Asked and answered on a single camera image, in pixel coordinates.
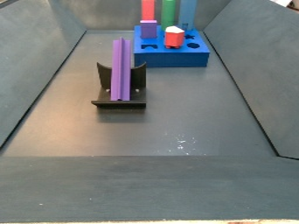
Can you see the purple star-profile bar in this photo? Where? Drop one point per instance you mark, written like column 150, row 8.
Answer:
column 120, row 76

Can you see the black curved fixture stand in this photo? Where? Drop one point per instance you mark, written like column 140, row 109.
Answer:
column 136, row 101

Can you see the blue foam shape-sorter base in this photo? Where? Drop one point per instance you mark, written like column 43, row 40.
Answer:
column 151, row 52

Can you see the red hexagonal block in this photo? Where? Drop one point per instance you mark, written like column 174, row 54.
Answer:
column 174, row 37

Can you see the purple rectangular block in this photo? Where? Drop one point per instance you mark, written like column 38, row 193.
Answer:
column 148, row 29

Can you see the red tall rectangular block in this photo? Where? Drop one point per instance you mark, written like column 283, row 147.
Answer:
column 147, row 9

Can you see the green tall cylinder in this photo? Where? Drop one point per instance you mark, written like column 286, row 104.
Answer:
column 167, row 13

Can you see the blue tall block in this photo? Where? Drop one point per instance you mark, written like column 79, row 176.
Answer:
column 187, row 14

